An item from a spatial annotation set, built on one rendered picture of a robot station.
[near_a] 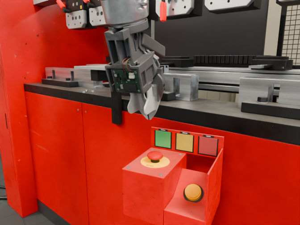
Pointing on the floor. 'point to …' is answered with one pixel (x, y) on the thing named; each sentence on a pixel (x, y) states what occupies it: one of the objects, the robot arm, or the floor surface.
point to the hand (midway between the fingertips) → (149, 112)
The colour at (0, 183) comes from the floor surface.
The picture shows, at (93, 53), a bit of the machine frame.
